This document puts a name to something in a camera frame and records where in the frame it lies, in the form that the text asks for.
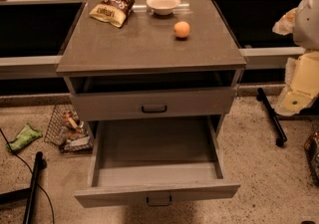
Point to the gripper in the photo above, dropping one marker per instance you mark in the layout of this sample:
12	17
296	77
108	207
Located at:
307	26

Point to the grey drawer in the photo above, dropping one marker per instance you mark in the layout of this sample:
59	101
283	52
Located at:
130	105
156	162

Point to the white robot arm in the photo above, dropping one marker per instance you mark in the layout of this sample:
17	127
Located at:
303	23

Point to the grey drawer cabinet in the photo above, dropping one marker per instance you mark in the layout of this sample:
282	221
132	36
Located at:
146	55

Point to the black stand leg right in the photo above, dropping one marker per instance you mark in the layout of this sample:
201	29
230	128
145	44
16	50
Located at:
281	136

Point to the black stand leg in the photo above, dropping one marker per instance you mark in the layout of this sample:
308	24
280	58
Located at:
28	194
281	136

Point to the snack basket right edge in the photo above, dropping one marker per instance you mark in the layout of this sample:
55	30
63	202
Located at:
311	147

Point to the orange fruit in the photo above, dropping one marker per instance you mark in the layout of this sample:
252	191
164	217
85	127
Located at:
181	29

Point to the white bowl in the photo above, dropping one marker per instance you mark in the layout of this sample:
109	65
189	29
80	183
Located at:
163	7

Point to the brown chip bag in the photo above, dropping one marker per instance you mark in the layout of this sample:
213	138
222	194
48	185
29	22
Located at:
114	12

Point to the green snack bag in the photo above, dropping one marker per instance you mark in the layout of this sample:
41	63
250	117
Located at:
24	137

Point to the black stand leg left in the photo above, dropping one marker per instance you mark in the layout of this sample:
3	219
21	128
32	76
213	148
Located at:
28	194

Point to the wire basket with items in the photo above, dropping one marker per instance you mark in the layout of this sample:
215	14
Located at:
67	132

